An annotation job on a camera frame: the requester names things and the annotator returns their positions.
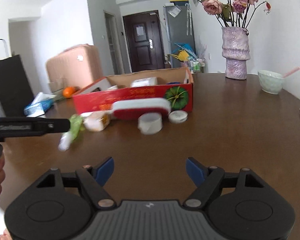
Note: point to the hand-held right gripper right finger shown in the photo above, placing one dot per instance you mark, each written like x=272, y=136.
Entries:
x=195, y=171

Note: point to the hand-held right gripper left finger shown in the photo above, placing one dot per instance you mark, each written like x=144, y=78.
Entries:
x=105, y=171

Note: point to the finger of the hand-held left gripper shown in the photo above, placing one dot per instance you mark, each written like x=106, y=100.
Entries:
x=56, y=125

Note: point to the green spray bottle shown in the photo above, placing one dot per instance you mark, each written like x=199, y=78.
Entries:
x=74, y=127

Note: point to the red cardboard box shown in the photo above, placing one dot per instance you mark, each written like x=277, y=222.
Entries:
x=140, y=95

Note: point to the blue tissue box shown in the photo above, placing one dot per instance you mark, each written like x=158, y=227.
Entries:
x=37, y=106

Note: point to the orange fruit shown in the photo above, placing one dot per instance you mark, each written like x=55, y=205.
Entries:
x=69, y=92

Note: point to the clear glass cup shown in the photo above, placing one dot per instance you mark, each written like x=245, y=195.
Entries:
x=56, y=85

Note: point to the wrapped bread packet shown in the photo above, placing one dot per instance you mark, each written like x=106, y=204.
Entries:
x=97, y=122

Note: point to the black paper bag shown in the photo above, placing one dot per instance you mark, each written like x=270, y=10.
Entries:
x=10, y=85

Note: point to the flat white round lid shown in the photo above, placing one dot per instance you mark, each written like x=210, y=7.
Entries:
x=178, y=117

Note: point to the pink hard-shell suitcase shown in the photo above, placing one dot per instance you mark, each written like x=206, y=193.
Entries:
x=70, y=65

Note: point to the white ribbed lid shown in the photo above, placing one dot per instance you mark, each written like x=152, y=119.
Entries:
x=150, y=126

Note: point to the dark brown entrance door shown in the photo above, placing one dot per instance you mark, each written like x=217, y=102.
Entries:
x=142, y=55

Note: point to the pale green bowl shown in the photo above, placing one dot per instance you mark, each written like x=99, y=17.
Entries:
x=270, y=82

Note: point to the blue and yellow plastic item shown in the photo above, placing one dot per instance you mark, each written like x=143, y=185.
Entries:
x=183, y=52

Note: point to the white dried branches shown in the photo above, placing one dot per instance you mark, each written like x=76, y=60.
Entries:
x=201, y=50

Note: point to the purple ceramic vase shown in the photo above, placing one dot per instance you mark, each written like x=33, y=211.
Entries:
x=236, y=52

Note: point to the white door notice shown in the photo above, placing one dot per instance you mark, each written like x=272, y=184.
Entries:
x=140, y=30

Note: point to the pink spoon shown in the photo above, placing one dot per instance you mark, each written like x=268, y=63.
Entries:
x=291, y=72

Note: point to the grey refrigerator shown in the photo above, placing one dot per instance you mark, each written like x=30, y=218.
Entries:
x=177, y=32

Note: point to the white folded umbrella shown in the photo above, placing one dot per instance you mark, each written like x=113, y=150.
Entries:
x=189, y=20

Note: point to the white paper note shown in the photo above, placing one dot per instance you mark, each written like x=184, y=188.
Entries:
x=174, y=11

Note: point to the dried pink roses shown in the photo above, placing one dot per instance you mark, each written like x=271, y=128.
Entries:
x=212, y=5

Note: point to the yellow box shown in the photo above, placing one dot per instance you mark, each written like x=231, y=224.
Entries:
x=181, y=0

